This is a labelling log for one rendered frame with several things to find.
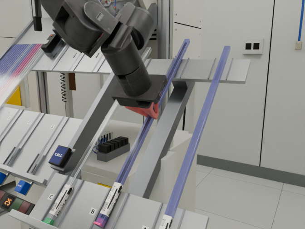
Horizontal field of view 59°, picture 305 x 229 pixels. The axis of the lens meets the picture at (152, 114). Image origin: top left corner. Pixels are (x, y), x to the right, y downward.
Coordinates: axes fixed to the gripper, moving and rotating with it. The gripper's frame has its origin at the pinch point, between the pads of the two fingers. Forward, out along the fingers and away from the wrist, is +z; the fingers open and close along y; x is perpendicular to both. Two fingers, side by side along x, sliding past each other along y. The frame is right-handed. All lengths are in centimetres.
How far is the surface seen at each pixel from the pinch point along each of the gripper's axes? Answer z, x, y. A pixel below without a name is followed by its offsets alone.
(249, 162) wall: 182, -89, 4
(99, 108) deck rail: 7.4, -5.1, 22.2
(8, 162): 9.2, 16.3, 44.2
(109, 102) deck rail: 9.2, -9.2, 22.0
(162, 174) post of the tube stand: 9.8, 9.1, -2.8
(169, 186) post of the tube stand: 14.8, 9.6, -3.4
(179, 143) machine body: 64, -30, 20
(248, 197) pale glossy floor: 163, -50, -3
